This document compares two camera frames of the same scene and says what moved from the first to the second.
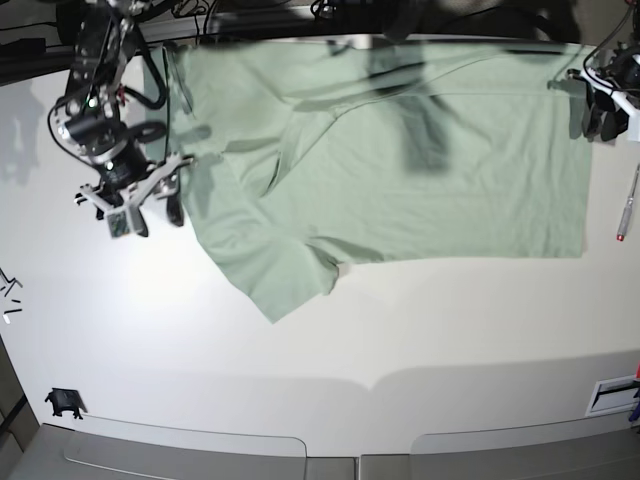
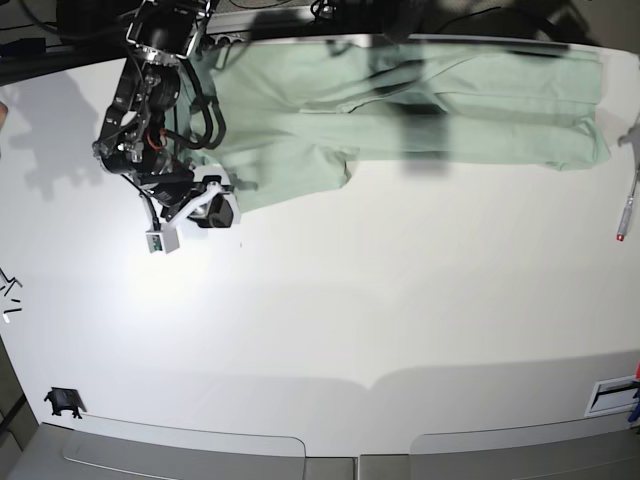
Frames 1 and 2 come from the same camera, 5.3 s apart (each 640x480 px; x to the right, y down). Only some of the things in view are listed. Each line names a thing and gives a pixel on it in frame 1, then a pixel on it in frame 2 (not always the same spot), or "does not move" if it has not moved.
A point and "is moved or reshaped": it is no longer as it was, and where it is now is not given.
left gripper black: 130,169 -> 174,191
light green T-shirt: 300,156 is moved or reshaped
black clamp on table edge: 66,399 does not move
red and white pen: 627,212 does not move
